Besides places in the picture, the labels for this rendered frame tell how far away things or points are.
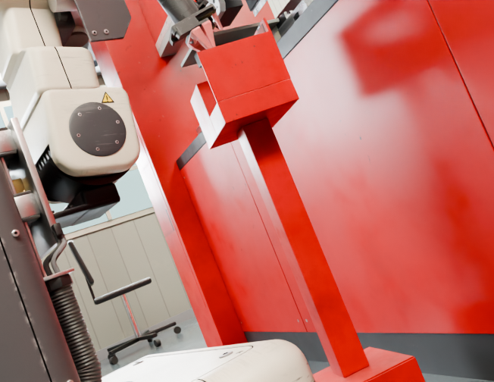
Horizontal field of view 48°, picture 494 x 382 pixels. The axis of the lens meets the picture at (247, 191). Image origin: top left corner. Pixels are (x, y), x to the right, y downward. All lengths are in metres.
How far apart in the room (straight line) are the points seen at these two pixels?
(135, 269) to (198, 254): 2.66
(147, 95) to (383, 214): 1.46
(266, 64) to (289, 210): 0.29
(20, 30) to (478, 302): 1.00
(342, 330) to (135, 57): 1.72
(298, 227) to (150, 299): 3.93
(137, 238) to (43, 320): 4.29
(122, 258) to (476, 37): 4.26
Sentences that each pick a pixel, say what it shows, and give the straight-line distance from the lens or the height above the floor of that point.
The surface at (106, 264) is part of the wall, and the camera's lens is 4.91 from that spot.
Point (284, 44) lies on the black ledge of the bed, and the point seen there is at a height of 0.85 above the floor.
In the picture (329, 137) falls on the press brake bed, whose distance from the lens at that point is 1.35.
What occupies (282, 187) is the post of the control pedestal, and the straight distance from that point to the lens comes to 1.13.
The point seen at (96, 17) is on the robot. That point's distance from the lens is 1.13.
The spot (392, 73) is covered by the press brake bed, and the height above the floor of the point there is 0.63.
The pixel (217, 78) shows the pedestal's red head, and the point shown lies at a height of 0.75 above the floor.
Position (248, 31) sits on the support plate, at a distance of 1.65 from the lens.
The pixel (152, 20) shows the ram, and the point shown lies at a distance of 2.56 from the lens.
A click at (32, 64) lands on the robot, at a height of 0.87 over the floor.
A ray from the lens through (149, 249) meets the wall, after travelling 5.07.
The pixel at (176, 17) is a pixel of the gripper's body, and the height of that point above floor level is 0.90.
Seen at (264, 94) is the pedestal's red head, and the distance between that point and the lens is 1.10.
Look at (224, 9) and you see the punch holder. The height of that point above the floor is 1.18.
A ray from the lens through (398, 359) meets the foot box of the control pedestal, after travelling 1.16.
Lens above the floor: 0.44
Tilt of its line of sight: 5 degrees up
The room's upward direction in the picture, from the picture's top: 22 degrees counter-clockwise
